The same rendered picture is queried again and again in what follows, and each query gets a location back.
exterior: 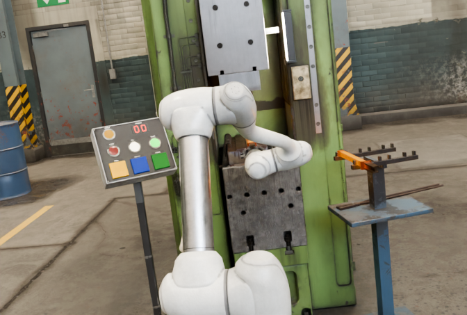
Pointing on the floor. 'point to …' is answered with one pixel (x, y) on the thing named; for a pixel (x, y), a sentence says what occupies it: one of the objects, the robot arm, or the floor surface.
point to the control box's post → (146, 246)
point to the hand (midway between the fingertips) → (252, 147)
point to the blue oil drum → (12, 163)
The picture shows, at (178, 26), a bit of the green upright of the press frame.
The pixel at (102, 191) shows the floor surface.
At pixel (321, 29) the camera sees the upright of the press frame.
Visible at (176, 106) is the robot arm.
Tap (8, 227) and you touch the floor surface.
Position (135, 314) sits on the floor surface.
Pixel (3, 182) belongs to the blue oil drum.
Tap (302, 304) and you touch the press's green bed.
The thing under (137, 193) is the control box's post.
